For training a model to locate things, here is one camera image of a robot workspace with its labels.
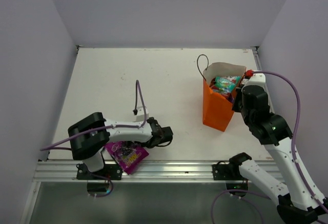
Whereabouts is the purple Fox's candy bag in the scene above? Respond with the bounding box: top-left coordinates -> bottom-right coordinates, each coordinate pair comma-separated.
222,93 -> 235,103

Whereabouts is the teal Fox's candy bag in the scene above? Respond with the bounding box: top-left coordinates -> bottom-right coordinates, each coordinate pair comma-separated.
210,76 -> 241,96

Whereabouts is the orange paper bag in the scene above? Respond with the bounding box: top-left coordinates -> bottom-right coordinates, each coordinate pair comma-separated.
196,54 -> 246,131

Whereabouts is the magenta purple snack bag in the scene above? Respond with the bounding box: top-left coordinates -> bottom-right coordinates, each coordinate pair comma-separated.
105,141 -> 149,175

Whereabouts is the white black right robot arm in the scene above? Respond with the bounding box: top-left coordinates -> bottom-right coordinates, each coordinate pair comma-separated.
228,85 -> 327,223

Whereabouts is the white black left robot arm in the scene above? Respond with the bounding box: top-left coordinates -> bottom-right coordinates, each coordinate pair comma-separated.
68,112 -> 173,179

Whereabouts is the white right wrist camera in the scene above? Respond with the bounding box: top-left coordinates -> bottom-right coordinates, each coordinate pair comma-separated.
241,70 -> 266,88

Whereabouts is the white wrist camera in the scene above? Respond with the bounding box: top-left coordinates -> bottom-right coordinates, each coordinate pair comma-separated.
241,70 -> 266,88
133,106 -> 149,122

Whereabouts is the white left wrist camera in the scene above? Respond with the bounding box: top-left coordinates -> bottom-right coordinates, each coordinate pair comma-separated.
133,106 -> 149,122

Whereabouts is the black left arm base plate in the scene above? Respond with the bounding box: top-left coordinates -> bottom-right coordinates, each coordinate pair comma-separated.
76,164 -> 122,180

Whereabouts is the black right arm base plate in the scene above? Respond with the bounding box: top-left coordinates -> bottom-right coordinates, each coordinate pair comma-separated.
212,161 -> 244,181

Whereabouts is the front aluminium rail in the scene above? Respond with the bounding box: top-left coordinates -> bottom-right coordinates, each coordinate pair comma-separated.
33,160 -> 219,183

